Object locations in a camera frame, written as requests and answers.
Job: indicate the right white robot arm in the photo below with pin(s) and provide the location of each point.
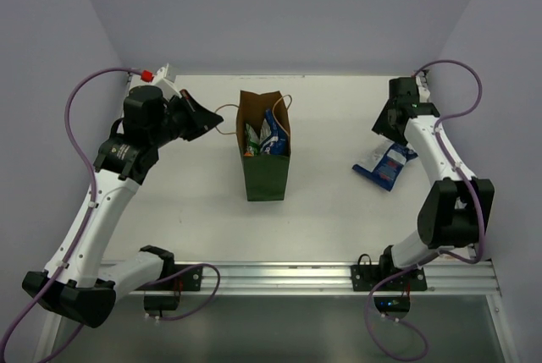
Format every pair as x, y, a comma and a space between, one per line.
456, 210

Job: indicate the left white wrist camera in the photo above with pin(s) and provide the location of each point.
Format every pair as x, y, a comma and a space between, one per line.
164, 79

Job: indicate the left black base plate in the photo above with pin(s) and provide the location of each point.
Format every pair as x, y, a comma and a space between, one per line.
158, 304

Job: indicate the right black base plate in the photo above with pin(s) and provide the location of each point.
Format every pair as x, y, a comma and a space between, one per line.
396, 301

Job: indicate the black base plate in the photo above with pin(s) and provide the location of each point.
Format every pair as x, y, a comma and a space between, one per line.
158, 304
396, 301

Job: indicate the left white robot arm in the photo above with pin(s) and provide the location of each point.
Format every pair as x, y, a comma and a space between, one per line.
72, 284

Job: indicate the green paper bag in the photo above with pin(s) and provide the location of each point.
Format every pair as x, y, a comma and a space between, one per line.
265, 176

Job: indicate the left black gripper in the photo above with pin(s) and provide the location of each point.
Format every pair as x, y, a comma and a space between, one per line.
186, 113

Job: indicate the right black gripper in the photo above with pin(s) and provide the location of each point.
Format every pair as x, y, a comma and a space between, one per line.
384, 124

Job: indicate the green snack packet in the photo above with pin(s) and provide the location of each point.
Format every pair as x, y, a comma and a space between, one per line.
253, 146

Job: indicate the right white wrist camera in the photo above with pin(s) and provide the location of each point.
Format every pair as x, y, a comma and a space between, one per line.
423, 88

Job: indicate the aluminium mounting rail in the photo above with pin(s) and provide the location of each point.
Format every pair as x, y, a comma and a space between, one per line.
335, 279

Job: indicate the blue snack packet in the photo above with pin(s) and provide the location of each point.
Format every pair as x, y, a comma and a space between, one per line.
273, 140
384, 164

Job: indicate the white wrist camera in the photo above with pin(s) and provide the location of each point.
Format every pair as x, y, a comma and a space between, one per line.
423, 88
164, 79

